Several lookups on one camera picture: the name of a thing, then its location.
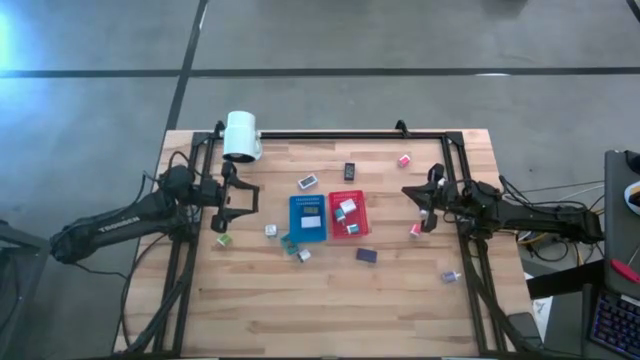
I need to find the red hand tool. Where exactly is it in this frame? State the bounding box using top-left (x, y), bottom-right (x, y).
top-left (609, 258), bottom-right (640, 285)

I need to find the dark grey desk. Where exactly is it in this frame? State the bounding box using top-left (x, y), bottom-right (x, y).
top-left (602, 148), bottom-right (640, 301)

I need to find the yellow cable bundle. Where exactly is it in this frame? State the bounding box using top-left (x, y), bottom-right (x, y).
top-left (513, 229), bottom-right (581, 251)

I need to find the red plastic basket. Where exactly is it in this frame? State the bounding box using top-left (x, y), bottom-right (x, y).
top-left (328, 189), bottom-right (371, 239)

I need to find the black desk crossbar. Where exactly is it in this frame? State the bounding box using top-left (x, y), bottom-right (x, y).
top-left (525, 259), bottom-right (606, 301)

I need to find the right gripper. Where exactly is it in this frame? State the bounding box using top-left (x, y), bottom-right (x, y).
top-left (402, 163), bottom-right (471, 234)

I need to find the blue plastic basket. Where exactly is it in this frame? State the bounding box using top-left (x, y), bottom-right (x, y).
top-left (288, 194), bottom-right (329, 245)

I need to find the black metal table frame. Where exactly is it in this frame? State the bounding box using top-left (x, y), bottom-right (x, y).
top-left (152, 119), bottom-right (521, 357)

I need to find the black smartphone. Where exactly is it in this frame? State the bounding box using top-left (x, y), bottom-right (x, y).
top-left (506, 312), bottom-right (544, 349)

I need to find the white paper sheet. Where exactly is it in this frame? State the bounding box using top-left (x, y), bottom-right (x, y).
top-left (524, 272), bottom-right (554, 329)

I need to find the teal rectangular device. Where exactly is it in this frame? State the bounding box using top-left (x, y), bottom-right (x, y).
top-left (279, 232), bottom-right (301, 256)

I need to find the white cylindrical projector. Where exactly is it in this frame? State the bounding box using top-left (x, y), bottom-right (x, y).
top-left (221, 110), bottom-right (264, 164)

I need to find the black backlit keyboard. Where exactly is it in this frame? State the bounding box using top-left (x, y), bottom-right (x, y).
top-left (588, 289), bottom-right (640, 359)

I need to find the grey metal cart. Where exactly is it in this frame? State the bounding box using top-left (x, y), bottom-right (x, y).
top-left (0, 219), bottom-right (80, 360)

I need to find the white round device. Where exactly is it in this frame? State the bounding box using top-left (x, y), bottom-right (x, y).
top-left (623, 180), bottom-right (640, 216)

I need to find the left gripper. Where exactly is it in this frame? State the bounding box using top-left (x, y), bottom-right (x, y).
top-left (199, 160), bottom-right (260, 234)

